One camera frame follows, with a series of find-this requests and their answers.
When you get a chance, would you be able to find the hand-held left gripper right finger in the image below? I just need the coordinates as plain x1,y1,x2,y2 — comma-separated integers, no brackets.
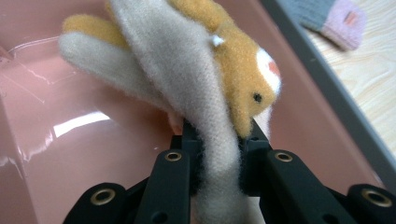
238,119,273,198

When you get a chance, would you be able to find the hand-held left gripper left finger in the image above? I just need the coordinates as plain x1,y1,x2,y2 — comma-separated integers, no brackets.
169,119,205,196

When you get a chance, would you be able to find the white orange plush animal sock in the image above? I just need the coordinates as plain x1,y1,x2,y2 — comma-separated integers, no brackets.
58,0,283,224

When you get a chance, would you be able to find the pink plastic basin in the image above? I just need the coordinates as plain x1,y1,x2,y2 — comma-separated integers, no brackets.
0,0,396,224

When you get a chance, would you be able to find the grey pink fuzzy sock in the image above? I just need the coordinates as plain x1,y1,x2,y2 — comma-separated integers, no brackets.
276,0,368,51

